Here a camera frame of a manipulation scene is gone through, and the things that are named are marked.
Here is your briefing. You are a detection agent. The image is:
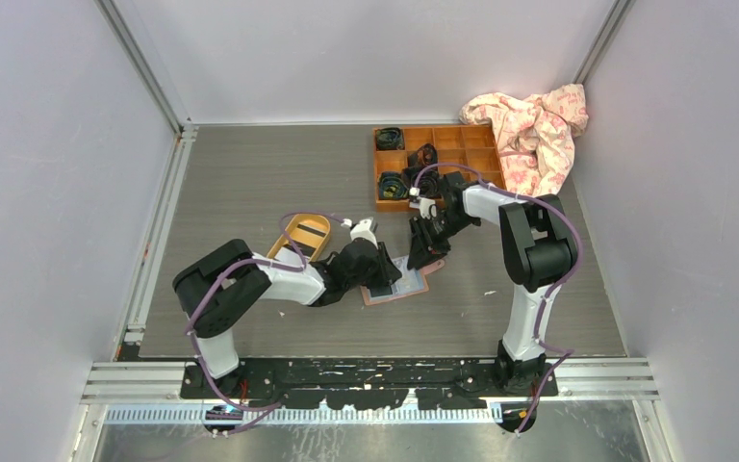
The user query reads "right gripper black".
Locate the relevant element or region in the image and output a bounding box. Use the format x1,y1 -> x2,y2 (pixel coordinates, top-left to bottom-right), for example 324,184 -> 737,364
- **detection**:
407,210 -> 477,270

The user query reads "brown leather card holder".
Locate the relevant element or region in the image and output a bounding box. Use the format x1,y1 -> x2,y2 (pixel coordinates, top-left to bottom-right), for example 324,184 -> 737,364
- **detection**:
361,256 -> 446,306

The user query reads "yellow oval card tray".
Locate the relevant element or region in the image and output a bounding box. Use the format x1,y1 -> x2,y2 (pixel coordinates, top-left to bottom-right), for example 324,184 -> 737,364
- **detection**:
285,213 -> 331,260

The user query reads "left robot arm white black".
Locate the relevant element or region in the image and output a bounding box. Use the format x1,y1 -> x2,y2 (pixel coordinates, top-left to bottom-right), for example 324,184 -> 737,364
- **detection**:
172,238 -> 402,398

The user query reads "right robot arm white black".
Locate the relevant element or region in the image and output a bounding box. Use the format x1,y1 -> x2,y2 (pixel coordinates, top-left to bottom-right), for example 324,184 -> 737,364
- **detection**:
408,172 -> 580,396

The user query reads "rolled dark tie bottom-middle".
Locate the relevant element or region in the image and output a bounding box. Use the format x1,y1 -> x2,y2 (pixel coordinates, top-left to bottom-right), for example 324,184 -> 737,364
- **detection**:
401,167 -> 441,199

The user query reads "rolled dark tie bottom-left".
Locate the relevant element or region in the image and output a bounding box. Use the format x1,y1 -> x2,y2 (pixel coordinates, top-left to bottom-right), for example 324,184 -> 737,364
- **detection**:
377,171 -> 409,200

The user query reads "rolled dark tie middle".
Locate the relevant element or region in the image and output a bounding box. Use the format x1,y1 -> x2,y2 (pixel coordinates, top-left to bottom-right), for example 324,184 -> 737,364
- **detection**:
407,143 -> 439,167

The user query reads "wooden compartment organizer box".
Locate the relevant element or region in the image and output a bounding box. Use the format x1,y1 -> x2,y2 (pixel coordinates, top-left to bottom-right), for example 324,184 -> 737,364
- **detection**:
370,125 -> 504,212

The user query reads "rolled dark tie top-left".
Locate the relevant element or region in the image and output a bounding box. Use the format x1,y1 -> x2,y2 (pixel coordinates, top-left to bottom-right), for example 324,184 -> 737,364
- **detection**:
374,127 -> 405,151

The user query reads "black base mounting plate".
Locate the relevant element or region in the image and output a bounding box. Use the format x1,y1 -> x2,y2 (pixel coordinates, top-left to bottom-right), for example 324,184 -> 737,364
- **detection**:
215,357 -> 558,410

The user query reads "pink floral crumpled cloth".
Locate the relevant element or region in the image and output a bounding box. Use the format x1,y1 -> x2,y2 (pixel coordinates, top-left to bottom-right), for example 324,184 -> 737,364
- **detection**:
459,84 -> 589,197

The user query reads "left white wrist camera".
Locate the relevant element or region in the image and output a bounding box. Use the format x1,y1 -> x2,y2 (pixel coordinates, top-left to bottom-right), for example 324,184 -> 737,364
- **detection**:
349,218 -> 378,247

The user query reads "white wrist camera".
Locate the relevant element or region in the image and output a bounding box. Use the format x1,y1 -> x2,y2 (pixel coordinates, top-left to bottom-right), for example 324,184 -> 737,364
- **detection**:
408,187 -> 438,219
349,218 -> 378,247

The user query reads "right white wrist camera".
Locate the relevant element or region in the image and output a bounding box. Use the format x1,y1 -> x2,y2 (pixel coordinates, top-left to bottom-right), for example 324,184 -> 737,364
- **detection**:
408,187 -> 438,219

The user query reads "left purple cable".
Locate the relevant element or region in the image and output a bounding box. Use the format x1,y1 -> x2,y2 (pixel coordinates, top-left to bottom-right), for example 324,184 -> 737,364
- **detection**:
183,211 -> 355,435

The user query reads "purple cable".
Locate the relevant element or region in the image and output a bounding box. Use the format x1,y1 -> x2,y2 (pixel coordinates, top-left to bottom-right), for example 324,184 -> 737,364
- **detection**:
410,163 -> 584,435
183,211 -> 355,435

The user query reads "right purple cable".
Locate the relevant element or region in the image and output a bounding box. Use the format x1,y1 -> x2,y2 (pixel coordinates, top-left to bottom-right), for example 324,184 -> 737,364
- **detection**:
410,163 -> 584,435

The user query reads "aluminium frame rail front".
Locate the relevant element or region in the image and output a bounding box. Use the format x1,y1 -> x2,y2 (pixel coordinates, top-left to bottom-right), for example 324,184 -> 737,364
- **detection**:
81,357 -> 659,433

